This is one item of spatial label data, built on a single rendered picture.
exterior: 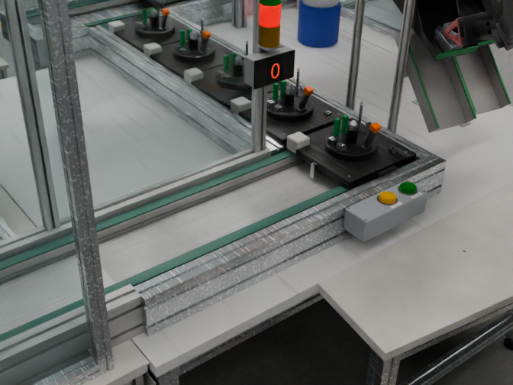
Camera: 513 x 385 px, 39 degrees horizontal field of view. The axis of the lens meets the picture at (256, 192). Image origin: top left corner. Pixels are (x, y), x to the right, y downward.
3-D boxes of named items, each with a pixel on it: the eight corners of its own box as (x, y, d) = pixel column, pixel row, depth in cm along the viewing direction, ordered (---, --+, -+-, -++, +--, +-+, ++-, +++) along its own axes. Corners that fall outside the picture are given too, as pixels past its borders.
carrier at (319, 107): (347, 121, 204) (352, 81, 198) (282, 146, 192) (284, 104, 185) (293, 90, 220) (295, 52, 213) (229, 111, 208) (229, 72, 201)
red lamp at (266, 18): (285, 24, 167) (285, 4, 164) (267, 29, 164) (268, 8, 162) (271, 17, 170) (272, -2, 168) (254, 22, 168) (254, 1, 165)
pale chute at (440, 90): (466, 123, 197) (477, 118, 193) (428, 133, 192) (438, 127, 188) (431, 29, 201) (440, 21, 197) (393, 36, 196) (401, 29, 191)
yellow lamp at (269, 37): (283, 45, 170) (285, 24, 167) (266, 50, 167) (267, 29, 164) (270, 38, 173) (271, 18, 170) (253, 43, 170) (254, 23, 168)
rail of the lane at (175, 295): (440, 192, 192) (447, 157, 185) (148, 336, 146) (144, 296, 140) (424, 183, 195) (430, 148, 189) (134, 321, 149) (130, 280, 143)
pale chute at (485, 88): (501, 108, 205) (511, 103, 201) (465, 118, 200) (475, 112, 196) (466, 17, 208) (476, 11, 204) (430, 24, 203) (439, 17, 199)
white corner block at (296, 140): (309, 150, 191) (311, 137, 188) (296, 156, 188) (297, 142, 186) (298, 143, 194) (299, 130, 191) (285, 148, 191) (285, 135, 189)
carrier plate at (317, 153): (415, 160, 188) (417, 152, 187) (348, 189, 176) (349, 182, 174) (351, 123, 204) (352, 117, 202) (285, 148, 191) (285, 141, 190)
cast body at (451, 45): (459, 53, 185) (472, 33, 180) (446, 56, 184) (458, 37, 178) (441, 30, 189) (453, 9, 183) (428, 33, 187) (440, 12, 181)
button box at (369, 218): (424, 211, 177) (428, 191, 174) (362, 243, 166) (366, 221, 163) (403, 198, 182) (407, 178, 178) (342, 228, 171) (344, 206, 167)
